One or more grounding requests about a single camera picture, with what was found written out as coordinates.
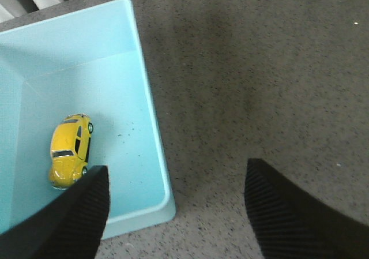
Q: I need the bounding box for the light blue plastic box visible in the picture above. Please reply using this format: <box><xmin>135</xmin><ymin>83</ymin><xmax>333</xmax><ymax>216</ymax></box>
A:
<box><xmin>1</xmin><ymin>0</ymin><xmax>176</xmax><ymax>239</ymax></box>

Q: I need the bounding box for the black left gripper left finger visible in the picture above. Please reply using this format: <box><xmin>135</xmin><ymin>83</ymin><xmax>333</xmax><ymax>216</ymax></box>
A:
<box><xmin>1</xmin><ymin>166</ymin><xmax>110</xmax><ymax>258</ymax></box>

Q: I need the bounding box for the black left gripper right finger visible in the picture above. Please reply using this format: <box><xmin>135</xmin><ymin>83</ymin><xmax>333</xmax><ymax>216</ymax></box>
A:
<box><xmin>244</xmin><ymin>158</ymin><xmax>368</xmax><ymax>258</ymax></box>

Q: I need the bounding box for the yellow toy beetle car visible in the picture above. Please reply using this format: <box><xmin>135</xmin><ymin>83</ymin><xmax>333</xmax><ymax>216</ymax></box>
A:
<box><xmin>48</xmin><ymin>114</ymin><xmax>93</xmax><ymax>190</ymax></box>

